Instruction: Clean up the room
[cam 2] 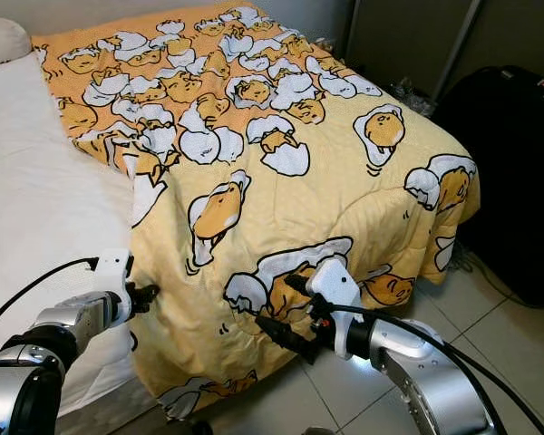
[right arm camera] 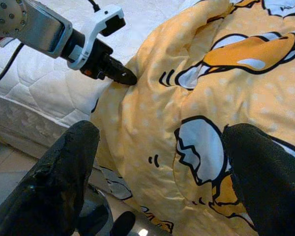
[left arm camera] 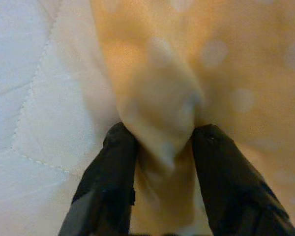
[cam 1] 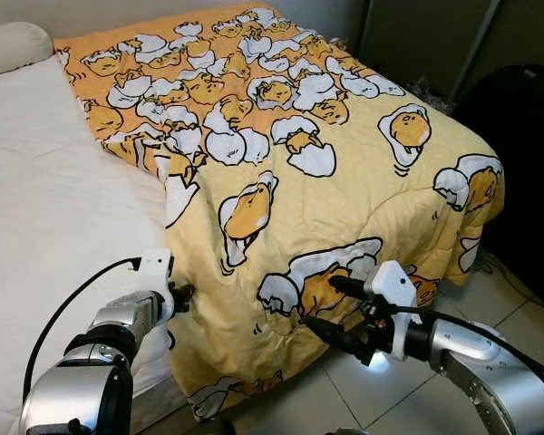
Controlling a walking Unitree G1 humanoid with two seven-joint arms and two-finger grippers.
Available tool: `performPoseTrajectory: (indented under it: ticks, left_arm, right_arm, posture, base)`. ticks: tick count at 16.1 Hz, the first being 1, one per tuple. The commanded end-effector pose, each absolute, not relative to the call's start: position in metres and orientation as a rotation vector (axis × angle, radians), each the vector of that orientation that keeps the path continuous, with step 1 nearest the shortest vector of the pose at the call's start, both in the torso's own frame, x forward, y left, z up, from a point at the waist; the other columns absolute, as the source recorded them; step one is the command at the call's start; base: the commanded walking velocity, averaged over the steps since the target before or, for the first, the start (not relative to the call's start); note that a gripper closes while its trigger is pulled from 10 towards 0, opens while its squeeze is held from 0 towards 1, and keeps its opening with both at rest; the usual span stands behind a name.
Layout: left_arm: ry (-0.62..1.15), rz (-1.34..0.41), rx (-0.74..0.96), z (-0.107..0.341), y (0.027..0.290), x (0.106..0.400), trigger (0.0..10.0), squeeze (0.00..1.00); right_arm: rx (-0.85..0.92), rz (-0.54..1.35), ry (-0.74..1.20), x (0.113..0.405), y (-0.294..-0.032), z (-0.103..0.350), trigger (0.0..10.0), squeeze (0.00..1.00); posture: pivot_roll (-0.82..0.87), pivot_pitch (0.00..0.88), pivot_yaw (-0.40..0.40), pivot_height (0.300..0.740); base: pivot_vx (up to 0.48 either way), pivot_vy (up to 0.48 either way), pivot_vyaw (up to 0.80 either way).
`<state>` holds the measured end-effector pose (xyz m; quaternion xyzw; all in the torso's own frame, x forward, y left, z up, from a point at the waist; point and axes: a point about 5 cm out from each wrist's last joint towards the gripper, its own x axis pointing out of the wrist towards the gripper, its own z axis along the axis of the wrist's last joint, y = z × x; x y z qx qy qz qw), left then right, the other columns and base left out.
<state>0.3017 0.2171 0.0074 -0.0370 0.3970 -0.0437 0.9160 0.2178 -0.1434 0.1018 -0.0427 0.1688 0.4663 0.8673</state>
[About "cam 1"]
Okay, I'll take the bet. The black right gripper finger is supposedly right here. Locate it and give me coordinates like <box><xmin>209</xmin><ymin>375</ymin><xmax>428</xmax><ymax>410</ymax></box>
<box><xmin>303</xmin><ymin>314</ymin><xmax>371</xmax><ymax>357</ymax></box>
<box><xmin>327</xmin><ymin>275</ymin><xmax>374</xmax><ymax>302</ymax></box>

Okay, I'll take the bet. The yellow cartoon egg duvet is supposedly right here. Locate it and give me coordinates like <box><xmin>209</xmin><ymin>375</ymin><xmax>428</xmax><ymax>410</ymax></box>
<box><xmin>54</xmin><ymin>5</ymin><xmax>506</xmax><ymax>422</ymax></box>

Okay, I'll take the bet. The white quilted mattress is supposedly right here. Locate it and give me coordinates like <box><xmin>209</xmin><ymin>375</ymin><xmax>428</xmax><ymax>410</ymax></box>
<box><xmin>0</xmin><ymin>53</ymin><xmax>178</xmax><ymax>427</ymax></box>

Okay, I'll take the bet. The black suitcase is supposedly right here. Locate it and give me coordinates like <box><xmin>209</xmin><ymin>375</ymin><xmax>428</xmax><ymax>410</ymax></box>
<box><xmin>452</xmin><ymin>63</ymin><xmax>544</xmax><ymax>309</ymax></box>

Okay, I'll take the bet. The dark cabinet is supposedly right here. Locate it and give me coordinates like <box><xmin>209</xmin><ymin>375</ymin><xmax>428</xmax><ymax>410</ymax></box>
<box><xmin>358</xmin><ymin>0</ymin><xmax>544</xmax><ymax>102</ymax></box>

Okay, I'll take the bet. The beige knotted cushion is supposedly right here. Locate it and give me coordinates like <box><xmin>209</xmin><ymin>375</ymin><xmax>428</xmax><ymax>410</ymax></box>
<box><xmin>0</xmin><ymin>22</ymin><xmax>53</xmax><ymax>76</ymax></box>

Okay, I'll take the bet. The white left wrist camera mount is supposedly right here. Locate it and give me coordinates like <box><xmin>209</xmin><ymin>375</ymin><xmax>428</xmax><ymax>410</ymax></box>
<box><xmin>138</xmin><ymin>248</ymin><xmax>176</xmax><ymax>320</ymax></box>

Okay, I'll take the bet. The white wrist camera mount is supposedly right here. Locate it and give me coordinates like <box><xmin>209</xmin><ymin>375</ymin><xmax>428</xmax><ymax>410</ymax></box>
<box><xmin>138</xmin><ymin>248</ymin><xmax>176</xmax><ymax>320</ymax></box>
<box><xmin>363</xmin><ymin>259</ymin><xmax>423</xmax><ymax>361</ymax></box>

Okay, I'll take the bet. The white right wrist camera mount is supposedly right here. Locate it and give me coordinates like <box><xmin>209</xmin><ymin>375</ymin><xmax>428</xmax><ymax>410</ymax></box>
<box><xmin>363</xmin><ymin>259</ymin><xmax>423</xmax><ymax>361</ymax></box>

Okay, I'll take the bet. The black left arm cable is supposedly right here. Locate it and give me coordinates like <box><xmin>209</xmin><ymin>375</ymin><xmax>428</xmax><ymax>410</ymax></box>
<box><xmin>22</xmin><ymin>256</ymin><xmax>144</xmax><ymax>400</ymax></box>

